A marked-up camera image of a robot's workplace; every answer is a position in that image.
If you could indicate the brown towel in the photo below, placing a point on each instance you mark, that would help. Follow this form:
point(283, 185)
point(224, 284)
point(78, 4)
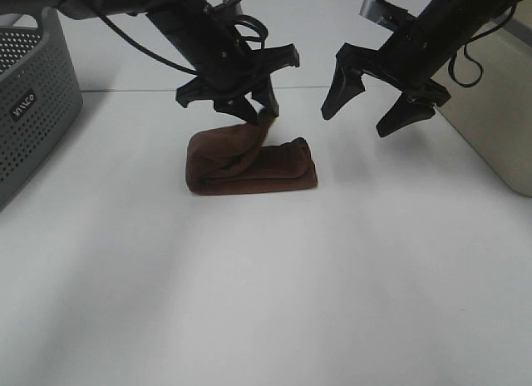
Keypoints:
point(233, 160)

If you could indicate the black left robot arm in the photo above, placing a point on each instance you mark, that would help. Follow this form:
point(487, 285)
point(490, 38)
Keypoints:
point(225, 48)

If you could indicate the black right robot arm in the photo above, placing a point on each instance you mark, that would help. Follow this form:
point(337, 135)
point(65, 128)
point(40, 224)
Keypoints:
point(417, 48)

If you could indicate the beige storage box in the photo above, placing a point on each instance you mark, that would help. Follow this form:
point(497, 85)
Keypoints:
point(490, 103)

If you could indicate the grey perforated plastic basket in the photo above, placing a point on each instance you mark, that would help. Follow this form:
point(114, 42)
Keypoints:
point(40, 98)

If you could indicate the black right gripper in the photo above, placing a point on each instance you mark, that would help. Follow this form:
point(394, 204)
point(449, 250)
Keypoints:
point(353, 62)

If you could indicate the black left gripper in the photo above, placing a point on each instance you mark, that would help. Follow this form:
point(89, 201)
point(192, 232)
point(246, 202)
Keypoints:
point(228, 88)

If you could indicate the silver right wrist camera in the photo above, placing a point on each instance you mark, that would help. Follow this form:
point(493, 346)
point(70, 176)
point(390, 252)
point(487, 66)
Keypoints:
point(385, 14)

